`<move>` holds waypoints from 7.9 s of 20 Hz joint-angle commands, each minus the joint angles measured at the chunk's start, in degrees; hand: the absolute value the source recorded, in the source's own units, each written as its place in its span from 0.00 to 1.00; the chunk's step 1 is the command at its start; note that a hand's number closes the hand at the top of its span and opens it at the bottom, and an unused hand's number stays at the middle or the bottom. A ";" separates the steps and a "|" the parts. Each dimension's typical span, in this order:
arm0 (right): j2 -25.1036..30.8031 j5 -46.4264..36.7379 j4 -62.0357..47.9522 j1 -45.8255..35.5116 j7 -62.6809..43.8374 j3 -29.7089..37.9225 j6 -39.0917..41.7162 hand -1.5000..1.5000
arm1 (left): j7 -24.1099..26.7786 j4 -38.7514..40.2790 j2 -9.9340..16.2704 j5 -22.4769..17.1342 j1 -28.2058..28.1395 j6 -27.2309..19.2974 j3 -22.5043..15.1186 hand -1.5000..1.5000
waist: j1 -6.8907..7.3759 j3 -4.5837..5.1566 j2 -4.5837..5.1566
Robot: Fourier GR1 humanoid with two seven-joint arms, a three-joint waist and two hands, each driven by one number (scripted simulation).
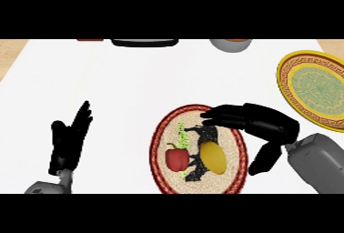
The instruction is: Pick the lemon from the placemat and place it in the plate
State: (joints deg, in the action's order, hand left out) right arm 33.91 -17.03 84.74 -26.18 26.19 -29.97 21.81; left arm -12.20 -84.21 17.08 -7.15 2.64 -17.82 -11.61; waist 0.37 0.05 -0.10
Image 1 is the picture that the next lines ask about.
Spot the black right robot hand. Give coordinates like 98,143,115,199
199,103,301,177

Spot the oval woven red-rimmed placemat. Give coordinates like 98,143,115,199
147,104,249,195

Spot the red bell pepper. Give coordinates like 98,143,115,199
163,142,190,173

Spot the yellow patterned plate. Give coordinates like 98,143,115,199
275,50,344,133

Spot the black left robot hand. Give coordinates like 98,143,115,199
47,100,94,177

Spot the grey round pot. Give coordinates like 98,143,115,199
208,38,253,54

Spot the yellow lemon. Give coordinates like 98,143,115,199
199,142,228,176

